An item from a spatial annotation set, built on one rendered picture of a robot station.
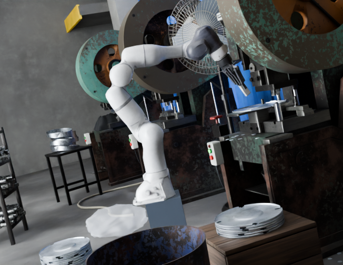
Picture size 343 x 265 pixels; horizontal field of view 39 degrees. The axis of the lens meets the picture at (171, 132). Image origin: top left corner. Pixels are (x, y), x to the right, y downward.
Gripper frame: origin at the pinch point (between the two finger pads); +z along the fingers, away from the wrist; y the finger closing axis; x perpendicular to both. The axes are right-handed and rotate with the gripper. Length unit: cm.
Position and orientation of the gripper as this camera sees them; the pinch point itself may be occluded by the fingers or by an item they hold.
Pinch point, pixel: (244, 89)
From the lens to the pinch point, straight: 252.6
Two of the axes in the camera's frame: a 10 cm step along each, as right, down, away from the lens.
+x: 7.0, -6.4, 3.0
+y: 3.9, 0.0, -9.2
